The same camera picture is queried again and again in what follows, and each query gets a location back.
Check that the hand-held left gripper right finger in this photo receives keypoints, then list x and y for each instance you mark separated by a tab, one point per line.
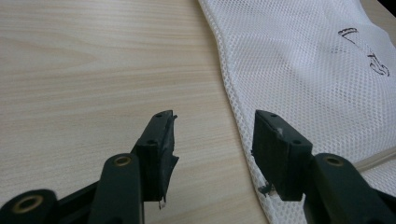
280	155

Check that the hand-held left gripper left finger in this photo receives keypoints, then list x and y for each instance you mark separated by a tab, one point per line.
155	155

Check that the white mesh laundry bag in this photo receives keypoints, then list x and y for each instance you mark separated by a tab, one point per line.
311	77

